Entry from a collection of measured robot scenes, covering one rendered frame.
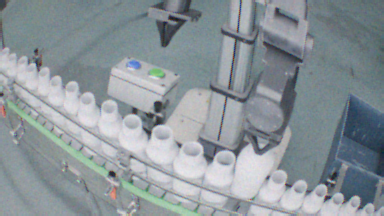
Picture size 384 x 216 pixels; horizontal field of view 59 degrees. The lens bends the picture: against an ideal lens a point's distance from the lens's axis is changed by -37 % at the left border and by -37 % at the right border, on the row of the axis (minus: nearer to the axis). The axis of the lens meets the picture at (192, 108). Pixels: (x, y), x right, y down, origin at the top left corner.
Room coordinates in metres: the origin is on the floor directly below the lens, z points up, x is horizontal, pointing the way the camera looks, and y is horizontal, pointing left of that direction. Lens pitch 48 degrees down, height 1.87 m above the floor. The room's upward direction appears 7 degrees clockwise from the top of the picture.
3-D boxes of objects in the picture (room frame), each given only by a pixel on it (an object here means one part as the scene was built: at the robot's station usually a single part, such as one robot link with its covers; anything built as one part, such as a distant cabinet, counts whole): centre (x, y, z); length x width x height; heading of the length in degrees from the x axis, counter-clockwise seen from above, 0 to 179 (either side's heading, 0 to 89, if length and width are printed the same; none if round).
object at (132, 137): (0.57, 0.10, 1.08); 0.06 x 0.06 x 0.17
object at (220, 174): (0.52, -0.07, 1.08); 0.06 x 0.06 x 0.17
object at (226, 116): (1.19, -0.12, 0.49); 0.13 x 0.13 x 0.40; 70
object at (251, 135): (0.49, -0.12, 1.29); 0.07 x 0.07 x 0.09; 70
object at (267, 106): (0.46, -0.11, 1.45); 0.12 x 0.09 x 0.12; 161
